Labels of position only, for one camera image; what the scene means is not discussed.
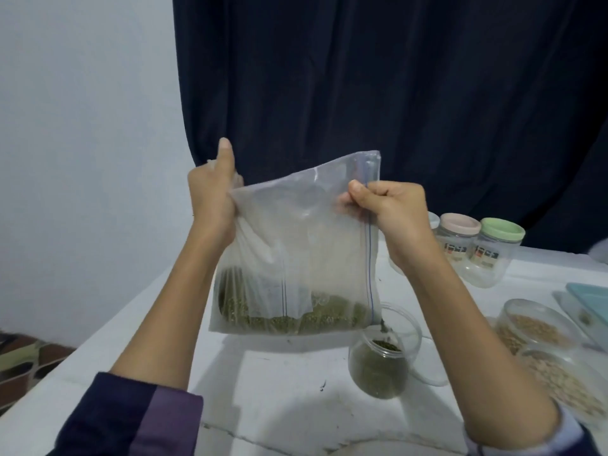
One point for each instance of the person's right hand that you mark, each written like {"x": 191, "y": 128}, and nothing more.
{"x": 404, "y": 223}

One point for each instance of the person's left hand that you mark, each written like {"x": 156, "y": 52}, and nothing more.
{"x": 214, "y": 199}

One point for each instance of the transparent jar blue lid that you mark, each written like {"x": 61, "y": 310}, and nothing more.
{"x": 432, "y": 221}

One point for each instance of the transparent jar pink lid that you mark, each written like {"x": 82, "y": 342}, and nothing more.
{"x": 460, "y": 237}

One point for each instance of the clear bag with green beans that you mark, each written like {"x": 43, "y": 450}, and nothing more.
{"x": 294, "y": 242}

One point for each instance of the transparent jar green lid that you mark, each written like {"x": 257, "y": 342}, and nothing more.
{"x": 494, "y": 251}

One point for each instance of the clear round lid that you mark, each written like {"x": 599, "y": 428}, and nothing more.
{"x": 429, "y": 361}

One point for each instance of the pile of green beans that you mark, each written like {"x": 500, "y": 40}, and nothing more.
{"x": 285, "y": 323}

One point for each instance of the pile of yellow soybeans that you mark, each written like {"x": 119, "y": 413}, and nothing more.
{"x": 537, "y": 329}

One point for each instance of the person's left forearm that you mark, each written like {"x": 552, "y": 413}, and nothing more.
{"x": 171, "y": 318}

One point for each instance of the person's right forearm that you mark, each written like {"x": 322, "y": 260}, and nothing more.
{"x": 489, "y": 361}

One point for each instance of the dark navy curtain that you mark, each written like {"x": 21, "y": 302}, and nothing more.
{"x": 399, "y": 80}

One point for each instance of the teal lidded plastic container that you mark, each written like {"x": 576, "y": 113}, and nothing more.
{"x": 591, "y": 308}

